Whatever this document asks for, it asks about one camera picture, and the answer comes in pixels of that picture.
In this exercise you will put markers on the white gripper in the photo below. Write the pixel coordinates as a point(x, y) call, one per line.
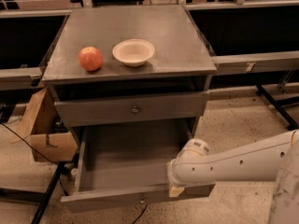
point(175, 174)

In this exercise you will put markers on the grey drawer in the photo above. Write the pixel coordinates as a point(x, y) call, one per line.
point(125, 164)
point(132, 108)

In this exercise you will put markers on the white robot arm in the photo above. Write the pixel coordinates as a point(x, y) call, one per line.
point(272, 159)

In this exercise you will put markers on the grey top drawer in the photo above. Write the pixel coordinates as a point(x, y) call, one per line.
point(132, 108)

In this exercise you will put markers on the grey wooden drawer cabinet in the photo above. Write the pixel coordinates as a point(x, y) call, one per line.
point(181, 62)

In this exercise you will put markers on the small white bottle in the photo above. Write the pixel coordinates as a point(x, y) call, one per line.
point(74, 171)

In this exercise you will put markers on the black metal stand leg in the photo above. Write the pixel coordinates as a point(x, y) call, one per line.
point(47, 195)

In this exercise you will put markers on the brown cardboard box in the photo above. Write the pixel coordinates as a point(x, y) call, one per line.
point(37, 124)

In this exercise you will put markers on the white paper bowl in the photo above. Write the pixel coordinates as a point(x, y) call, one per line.
point(133, 52)

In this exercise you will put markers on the red apple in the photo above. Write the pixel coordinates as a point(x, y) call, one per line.
point(90, 59)

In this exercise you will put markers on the grey rail right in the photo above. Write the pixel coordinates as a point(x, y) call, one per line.
point(256, 63)

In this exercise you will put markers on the grey rail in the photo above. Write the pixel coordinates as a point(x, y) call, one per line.
point(20, 78)
point(256, 63)

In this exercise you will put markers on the grey rail left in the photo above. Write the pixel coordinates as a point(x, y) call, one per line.
point(20, 78)

